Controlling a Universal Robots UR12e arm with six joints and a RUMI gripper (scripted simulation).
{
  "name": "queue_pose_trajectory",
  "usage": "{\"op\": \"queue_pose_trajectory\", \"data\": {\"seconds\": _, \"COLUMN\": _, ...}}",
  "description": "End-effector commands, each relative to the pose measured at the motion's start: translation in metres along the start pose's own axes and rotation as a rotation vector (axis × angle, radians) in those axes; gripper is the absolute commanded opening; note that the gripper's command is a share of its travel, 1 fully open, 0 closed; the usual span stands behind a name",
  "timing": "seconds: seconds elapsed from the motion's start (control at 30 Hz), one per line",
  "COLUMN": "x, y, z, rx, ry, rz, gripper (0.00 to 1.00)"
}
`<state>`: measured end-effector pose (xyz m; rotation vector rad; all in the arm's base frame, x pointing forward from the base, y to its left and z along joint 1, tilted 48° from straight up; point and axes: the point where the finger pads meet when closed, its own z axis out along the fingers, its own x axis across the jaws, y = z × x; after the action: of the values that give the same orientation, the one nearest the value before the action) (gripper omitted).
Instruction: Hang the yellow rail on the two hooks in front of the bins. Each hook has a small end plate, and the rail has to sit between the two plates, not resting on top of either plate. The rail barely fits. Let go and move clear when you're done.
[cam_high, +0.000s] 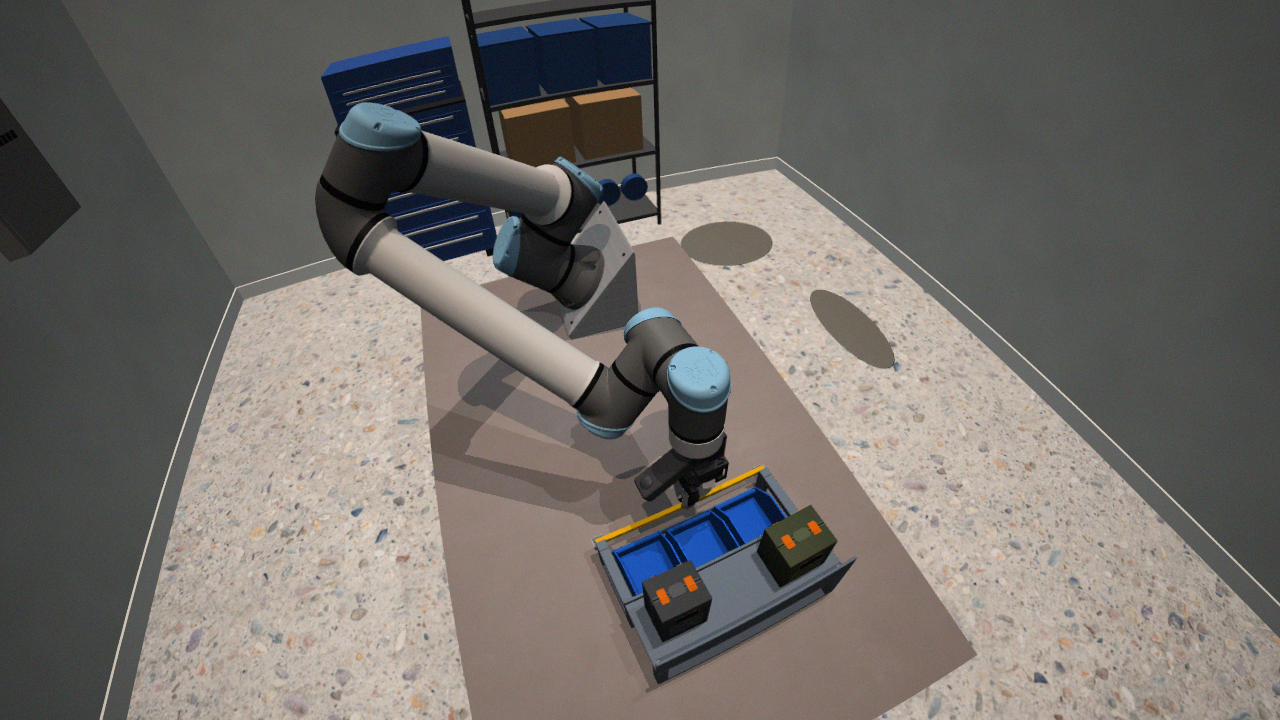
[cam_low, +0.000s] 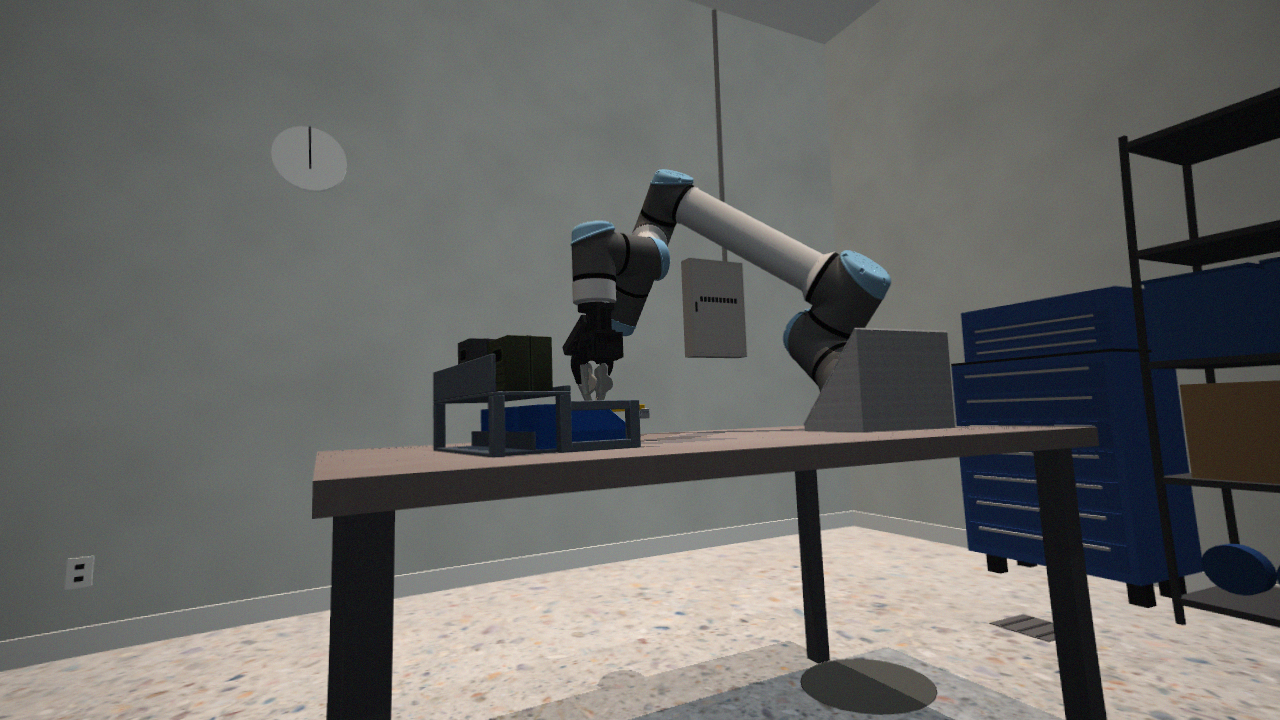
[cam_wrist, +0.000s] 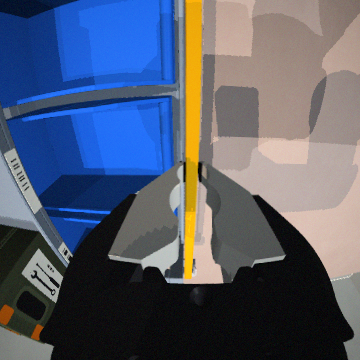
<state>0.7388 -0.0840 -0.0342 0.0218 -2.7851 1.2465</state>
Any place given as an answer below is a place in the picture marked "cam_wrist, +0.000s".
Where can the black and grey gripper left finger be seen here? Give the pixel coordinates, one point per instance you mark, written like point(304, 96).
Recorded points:
point(141, 231)

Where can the olive green case with orange latches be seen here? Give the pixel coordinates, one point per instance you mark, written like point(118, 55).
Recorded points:
point(30, 279)

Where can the blue open bin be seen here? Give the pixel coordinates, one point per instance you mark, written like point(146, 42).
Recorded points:
point(90, 162)
point(77, 227)
point(50, 46)

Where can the grey metal shelf rack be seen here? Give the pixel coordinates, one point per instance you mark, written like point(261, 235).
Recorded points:
point(32, 215)

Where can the yellow bar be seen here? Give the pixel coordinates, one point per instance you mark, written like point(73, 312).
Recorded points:
point(193, 10)

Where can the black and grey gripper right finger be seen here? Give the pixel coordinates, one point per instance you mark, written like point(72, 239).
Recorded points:
point(247, 231)

